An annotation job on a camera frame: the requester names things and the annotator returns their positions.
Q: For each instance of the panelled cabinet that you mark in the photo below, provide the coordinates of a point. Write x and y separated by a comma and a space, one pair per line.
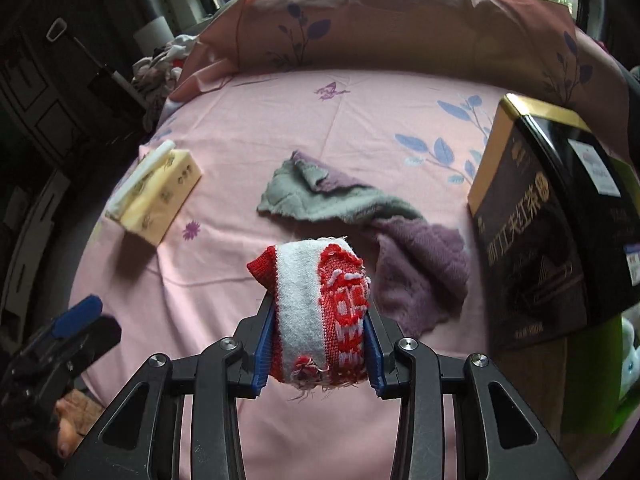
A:
40, 90

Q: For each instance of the crumpled white cloth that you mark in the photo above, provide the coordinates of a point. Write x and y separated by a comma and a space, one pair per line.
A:
160, 70

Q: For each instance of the black and gold tea box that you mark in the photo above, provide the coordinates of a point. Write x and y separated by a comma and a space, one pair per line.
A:
530, 240

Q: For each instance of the person's left hand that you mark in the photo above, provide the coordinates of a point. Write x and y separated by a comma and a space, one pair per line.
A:
75, 420

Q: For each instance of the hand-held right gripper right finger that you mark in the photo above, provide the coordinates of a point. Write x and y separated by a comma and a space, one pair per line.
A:
373, 360

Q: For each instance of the blue plush toy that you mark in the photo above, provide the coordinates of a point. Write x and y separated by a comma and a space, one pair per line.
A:
631, 360

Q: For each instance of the green box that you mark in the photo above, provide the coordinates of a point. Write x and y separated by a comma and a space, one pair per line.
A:
590, 385

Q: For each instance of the yellow tissue pack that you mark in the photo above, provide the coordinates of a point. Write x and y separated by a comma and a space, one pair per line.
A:
160, 195

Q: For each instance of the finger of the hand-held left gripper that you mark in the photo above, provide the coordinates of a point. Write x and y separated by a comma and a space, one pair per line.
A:
80, 316
95, 342

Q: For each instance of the floor mop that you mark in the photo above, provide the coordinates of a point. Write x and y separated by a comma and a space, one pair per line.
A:
112, 85

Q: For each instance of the purple grey towel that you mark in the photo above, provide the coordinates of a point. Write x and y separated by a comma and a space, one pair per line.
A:
350, 205

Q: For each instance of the pink bed sheet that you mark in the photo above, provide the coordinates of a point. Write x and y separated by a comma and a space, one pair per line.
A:
200, 285

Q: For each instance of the red white sock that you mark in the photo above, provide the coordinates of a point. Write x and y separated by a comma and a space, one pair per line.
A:
305, 300

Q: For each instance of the pink floral pillow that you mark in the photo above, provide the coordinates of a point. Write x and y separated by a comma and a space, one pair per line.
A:
400, 20

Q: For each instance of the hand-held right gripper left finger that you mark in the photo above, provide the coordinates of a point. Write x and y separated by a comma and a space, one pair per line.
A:
265, 357

